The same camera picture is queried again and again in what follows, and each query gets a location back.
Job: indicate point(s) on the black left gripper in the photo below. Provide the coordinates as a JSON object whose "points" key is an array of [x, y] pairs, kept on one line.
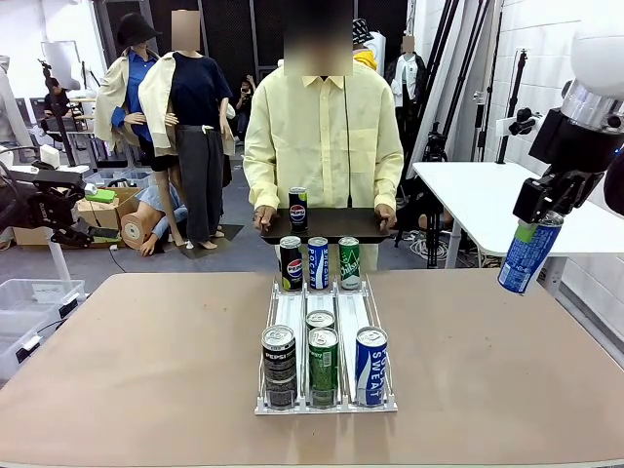
{"points": [[44, 200]]}

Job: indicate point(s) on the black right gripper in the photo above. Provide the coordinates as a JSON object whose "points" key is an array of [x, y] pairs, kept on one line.
{"points": [[570, 144]]}

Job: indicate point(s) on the blue Pocari Sweat can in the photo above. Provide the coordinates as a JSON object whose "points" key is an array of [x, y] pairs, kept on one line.
{"points": [[529, 258], [371, 370], [318, 265]]}

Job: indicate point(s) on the black Pepsi can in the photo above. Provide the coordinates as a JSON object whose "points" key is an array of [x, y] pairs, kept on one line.
{"points": [[279, 370], [298, 209], [291, 265]]}

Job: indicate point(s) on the dark brown serving tray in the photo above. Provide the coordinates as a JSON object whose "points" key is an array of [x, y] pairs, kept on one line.
{"points": [[341, 224]]}

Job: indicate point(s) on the person's left forearm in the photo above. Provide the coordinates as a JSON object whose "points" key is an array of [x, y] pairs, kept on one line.
{"points": [[389, 180]]}

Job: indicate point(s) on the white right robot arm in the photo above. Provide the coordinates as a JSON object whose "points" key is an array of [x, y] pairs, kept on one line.
{"points": [[599, 53]]}

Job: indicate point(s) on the person's right forearm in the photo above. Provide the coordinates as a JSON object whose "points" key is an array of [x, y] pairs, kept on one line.
{"points": [[261, 180]]}

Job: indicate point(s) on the seated person in black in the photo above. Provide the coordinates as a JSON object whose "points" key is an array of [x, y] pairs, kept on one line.
{"points": [[58, 100]]}

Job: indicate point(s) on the background person with phone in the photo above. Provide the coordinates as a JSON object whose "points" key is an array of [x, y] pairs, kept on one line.
{"points": [[244, 97]]}

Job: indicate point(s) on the person in yellow shirt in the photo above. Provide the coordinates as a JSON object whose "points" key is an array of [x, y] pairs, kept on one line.
{"points": [[317, 146]]}

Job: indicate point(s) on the person's left hand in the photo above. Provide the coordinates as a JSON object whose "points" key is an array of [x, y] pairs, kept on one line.
{"points": [[387, 215]]}

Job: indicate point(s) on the person's right hand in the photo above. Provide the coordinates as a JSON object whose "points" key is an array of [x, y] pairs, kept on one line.
{"points": [[264, 217]]}

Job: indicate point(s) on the brown cardboard box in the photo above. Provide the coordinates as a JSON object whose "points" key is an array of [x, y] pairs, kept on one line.
{"points": [[105, 214]]}

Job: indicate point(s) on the mannequin lying on floor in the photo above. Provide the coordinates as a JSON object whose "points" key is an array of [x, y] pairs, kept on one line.
{"points": [[134, 229]]}

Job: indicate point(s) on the clear storage bins under table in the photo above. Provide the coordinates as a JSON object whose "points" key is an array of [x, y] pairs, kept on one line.
{"points": [[122, 178]]}

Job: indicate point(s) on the large white side table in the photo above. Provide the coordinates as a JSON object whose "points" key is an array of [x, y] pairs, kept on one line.
{"points": [[478, 205]]}

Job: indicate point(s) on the clear plastic storage box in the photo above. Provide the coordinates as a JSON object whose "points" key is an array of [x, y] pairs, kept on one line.
{"points": [[29, 292], [14, 341]]}

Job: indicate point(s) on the black light stand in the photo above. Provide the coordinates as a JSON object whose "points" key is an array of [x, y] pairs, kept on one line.
{"points": [[512, 97]]}

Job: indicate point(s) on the grey hanging garment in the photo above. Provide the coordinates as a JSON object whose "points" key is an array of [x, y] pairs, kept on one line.
{"points": [[10, 107]]}

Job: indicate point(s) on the mannequin in blue shirt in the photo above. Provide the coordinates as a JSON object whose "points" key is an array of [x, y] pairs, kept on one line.
{"points": [[134, 73]]}

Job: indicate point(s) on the mannequin in navy top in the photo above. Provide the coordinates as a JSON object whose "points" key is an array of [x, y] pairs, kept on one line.
{"points": [[195, 88]]}

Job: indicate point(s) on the black bucket hat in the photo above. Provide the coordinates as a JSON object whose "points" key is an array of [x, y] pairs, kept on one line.
{"points": [[134, 31]]}

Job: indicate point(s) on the mannequin in white jacket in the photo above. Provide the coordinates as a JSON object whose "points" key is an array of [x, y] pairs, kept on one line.
{"points": [[407, 73]]}

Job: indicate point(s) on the green Chilsung cider can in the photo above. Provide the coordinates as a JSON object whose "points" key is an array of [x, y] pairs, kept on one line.
{"points": [[350, 265]]}

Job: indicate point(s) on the mannequin in yellow hoodie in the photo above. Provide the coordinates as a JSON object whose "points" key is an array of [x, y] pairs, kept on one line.
{"points": [[368, 61]]}

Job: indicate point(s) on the green soda can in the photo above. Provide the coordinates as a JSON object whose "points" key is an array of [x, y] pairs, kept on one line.
{"points": [[320, 319], [323, 370]]}

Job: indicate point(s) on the black camera tripod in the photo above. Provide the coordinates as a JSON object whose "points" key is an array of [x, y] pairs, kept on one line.
{"points": [[435, 146]]}

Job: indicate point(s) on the black mannequin base plate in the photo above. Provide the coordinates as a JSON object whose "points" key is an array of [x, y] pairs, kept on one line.
{"points": [[229, 231]]}

